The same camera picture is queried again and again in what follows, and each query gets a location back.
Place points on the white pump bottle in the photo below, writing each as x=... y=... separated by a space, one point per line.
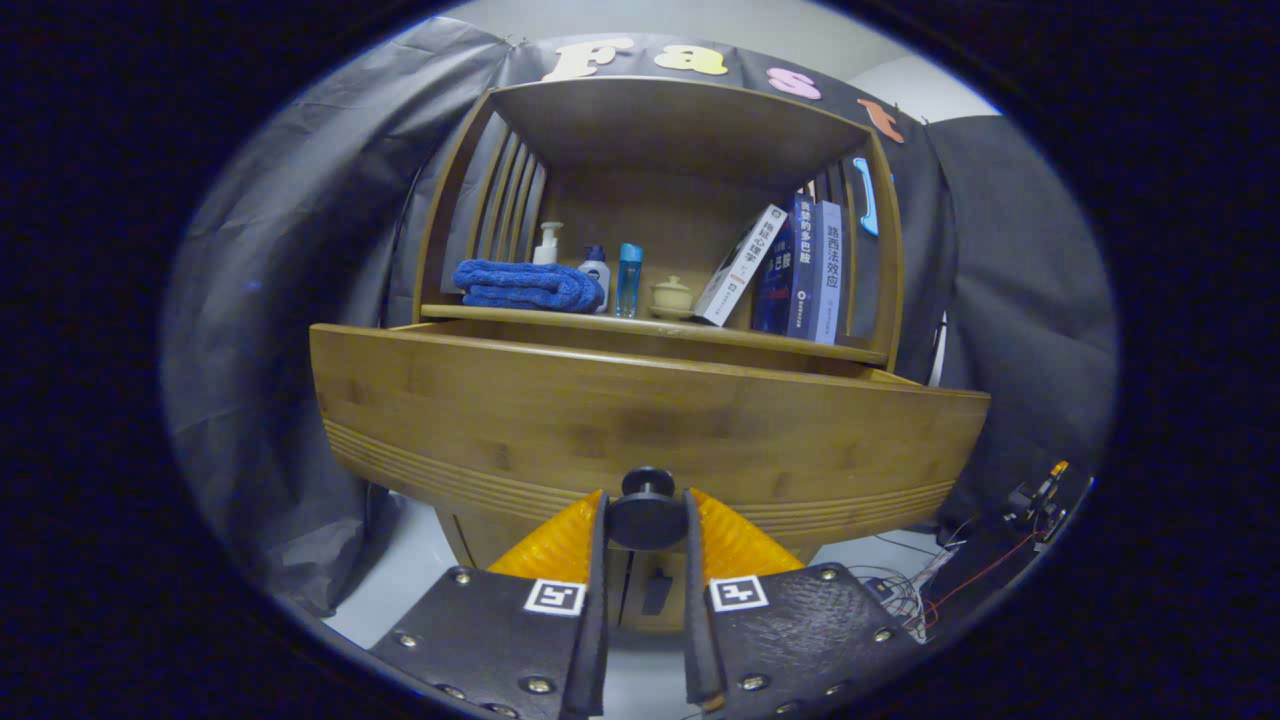
x=546 y=250

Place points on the wooden countertop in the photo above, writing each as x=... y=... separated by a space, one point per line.
x=640 y=325

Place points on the dark blue book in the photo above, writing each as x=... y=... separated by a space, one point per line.
x=790 y=270

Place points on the pale lavender book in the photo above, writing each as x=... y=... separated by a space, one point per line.
x=828 y=280

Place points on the white bottle with blue cap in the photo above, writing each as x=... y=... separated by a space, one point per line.
x=597 y=275

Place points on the folded blue towel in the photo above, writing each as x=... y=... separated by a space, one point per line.
x=520 y=285

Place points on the black backdrop cloth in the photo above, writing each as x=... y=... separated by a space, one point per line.
x=280 y=300

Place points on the wooden cabinet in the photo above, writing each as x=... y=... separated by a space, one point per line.
x=650 y=130

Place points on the beige lidded teacup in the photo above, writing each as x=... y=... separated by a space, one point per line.
x=671 y=297

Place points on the white book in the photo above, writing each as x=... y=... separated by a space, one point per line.
x=740 y=265

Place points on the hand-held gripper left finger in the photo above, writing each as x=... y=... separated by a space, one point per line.
x=597 y=600

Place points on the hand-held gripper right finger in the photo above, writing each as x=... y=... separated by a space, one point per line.
x=696 y=620

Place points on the dark device with orange part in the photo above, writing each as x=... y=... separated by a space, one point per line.
x=1030 y=497

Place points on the wooden drawer with black knob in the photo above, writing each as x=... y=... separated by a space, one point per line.
x=600 y=420

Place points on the clear blue bottle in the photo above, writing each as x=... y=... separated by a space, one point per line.
x=629 y=280

